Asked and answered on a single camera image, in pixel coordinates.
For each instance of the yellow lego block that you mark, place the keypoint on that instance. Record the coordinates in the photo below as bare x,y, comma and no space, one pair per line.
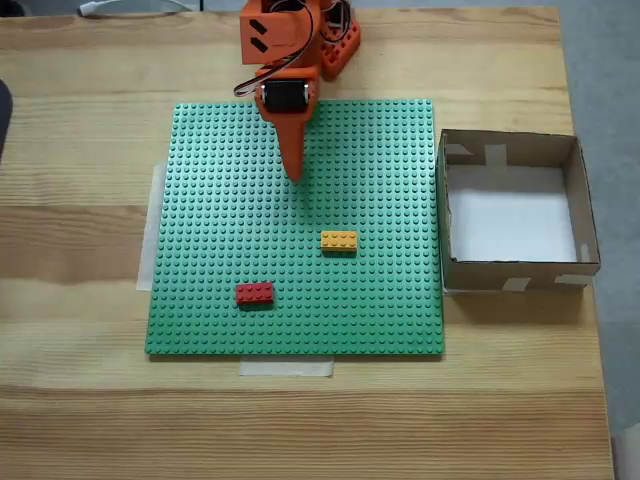
339,241

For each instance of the green lego baseplate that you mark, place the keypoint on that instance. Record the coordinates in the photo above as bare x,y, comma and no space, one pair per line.
225,225

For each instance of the red lego block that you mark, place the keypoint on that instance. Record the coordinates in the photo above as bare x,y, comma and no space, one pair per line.
255,293

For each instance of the open cardboard box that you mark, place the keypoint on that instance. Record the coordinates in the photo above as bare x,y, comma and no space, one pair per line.
520,281

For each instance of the masking tape strip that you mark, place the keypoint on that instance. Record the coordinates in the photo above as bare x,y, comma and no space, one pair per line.
147,240
285,369

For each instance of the white paper sheet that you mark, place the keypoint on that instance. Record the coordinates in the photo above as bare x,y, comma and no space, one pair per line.
510,220

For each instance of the black rounded object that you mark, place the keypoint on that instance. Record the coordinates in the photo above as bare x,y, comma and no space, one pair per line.
4,115

